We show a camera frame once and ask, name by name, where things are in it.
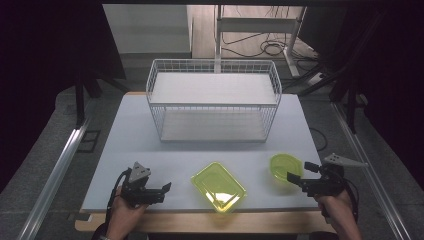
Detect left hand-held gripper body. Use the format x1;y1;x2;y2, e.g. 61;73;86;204
120;161;167;208

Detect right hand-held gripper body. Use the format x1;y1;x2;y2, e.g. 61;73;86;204
301;153;369;198

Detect yellow-green round plastic bowl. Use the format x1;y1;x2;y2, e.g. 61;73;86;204
269;152;304;184

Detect yellow-green rectangular plastic tray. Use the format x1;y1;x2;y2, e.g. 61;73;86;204
190;161;248;214

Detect white wire shelf rack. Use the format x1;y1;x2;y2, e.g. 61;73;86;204
145;58;283;144

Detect person's right hand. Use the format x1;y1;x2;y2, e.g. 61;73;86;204
314;191;358;225

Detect person's left hand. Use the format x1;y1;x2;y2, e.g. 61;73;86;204
107;195;150;235

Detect wooden table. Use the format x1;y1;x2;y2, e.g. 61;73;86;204
74;91;342;235

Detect black stand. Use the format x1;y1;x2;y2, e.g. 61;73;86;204
283;9;373;135
73;64;132;130

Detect white power strip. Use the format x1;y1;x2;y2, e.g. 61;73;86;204
307;72;325;87

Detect white cabinet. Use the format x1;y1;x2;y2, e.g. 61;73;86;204
102;3;194;60

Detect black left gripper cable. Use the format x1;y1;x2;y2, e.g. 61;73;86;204
105;167;133;231

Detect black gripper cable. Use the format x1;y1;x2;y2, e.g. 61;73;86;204
105;167;133;231
344;179;361;224

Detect black looped floor cable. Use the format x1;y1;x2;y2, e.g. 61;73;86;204
309;127;329;153

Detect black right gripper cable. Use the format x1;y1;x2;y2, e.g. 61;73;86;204
344;179;361;224

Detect aluminium rail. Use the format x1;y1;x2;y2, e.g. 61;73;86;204
330;101;414;240
16;116;93;240

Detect black square floor frame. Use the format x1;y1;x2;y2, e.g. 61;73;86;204
76;129;102;155

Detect tangled black floor cables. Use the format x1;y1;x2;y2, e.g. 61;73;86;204
221;5;318;62

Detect white desk frame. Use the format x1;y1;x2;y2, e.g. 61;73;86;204
214;4;308;78

